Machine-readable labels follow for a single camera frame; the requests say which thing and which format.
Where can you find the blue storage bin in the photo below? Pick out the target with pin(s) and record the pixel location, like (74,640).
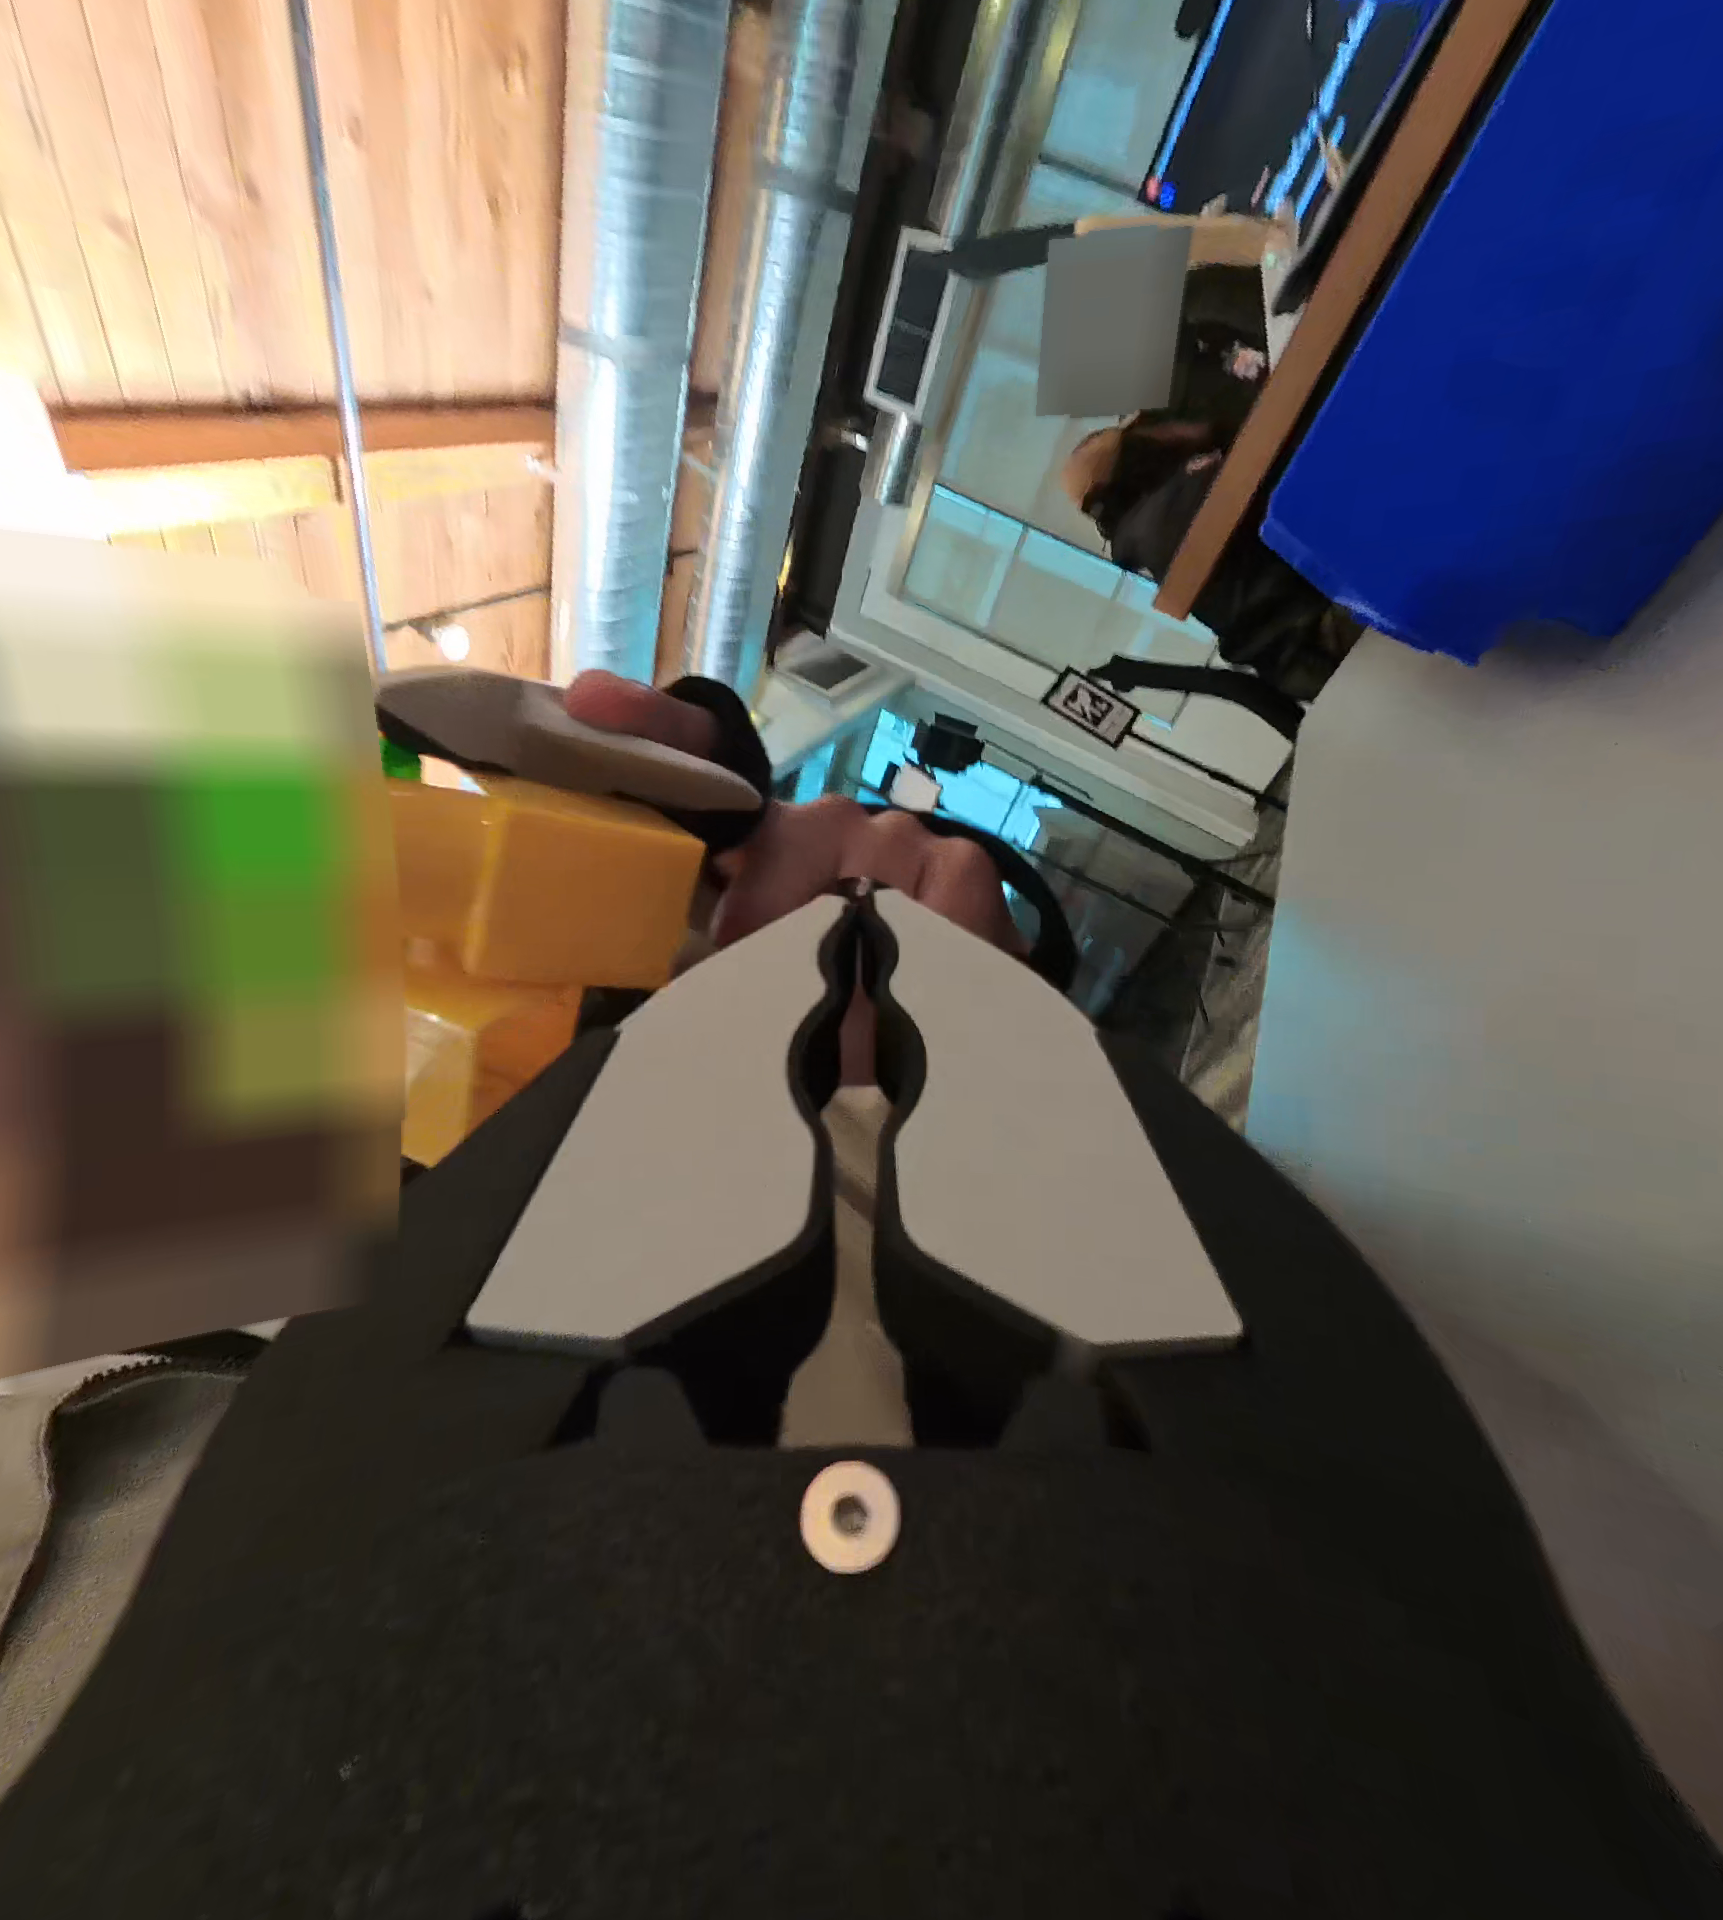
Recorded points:
(1582,300)

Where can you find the orange mega block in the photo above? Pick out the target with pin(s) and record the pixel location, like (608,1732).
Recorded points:
(486,1067)
(576,887)

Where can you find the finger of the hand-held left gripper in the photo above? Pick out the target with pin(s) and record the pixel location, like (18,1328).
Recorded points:
(532,731)

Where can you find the silver ventilation duct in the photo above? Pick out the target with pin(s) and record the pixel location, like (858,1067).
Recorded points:
(772,331)
(636,331)

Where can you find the dark display screen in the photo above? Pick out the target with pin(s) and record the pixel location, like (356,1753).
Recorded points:
(1298,91)

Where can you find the black and white marker sign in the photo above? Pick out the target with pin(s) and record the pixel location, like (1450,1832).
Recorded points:
(1094,702)

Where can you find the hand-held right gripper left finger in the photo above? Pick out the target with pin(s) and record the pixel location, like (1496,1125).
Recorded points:
(666,1200)

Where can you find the person's left hand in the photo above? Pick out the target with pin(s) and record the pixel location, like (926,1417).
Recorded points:
(802,857)

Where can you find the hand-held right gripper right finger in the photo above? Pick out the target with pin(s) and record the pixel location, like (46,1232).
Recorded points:
(1058,1200)

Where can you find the person's beige jacket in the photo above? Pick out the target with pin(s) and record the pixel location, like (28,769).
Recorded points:
(22,1560)

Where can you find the wooden table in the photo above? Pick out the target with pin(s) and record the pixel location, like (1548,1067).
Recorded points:
(1342,300)

